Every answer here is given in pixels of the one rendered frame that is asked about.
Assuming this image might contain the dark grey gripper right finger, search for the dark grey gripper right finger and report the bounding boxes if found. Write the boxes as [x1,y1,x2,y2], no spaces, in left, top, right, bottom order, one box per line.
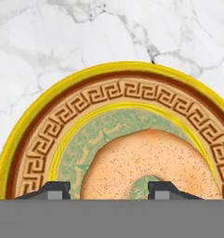
[147,180,204,201]

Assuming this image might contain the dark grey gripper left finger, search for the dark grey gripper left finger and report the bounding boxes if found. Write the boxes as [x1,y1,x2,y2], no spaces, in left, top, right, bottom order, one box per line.
[16,180,72,201]

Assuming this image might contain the tan speckled bagel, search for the tan speckled bagel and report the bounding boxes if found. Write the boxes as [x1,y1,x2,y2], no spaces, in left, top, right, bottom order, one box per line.
[79,128,222,201]

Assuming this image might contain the yellow rimmed patterned plate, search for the yellow rimmed patterned plate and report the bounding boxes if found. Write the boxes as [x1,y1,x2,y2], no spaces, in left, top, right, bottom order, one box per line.
[0,60,224,201]

